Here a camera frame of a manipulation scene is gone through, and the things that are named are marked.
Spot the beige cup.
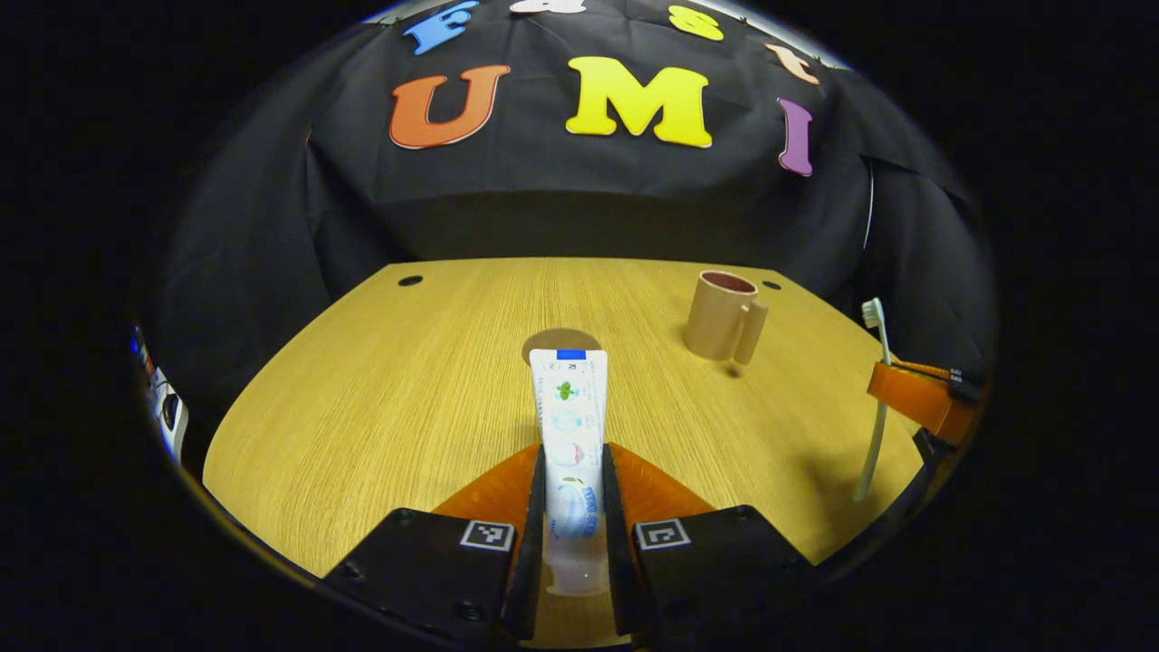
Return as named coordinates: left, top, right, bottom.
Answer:
left=683, top=270, right=770, bottom=367

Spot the white side table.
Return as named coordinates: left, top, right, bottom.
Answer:
left=149, top=367, right=191, bottom=465

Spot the white toothpaste tube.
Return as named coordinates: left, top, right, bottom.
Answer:
left=528, top=349, right=610, bottom=598

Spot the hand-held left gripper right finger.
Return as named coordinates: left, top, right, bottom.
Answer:
left=602, top=442, right=816, bottom=639

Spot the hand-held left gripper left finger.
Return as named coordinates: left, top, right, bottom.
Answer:
left=324, top=443, right=548, bottom=646

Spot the white toothbrush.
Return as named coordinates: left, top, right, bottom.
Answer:
left=853, top=297, right=895, bottom=504

